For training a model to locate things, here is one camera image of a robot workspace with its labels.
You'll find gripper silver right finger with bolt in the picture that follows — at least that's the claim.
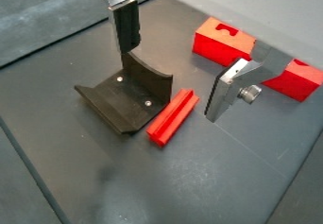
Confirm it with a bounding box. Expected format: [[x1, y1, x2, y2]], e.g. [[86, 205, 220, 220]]
[[204, 41, 292, 122]]

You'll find red block with shaped holes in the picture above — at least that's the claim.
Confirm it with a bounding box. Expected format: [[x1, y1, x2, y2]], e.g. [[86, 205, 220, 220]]
[[192, 16, 323, 103]]

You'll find black curved fixture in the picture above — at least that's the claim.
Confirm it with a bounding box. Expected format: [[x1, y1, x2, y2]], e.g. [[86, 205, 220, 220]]
[[75, 52, 174, 134]]

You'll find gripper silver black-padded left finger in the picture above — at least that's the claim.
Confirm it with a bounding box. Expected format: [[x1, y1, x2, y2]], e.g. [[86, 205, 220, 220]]
[[104, 0, 142, 54]]

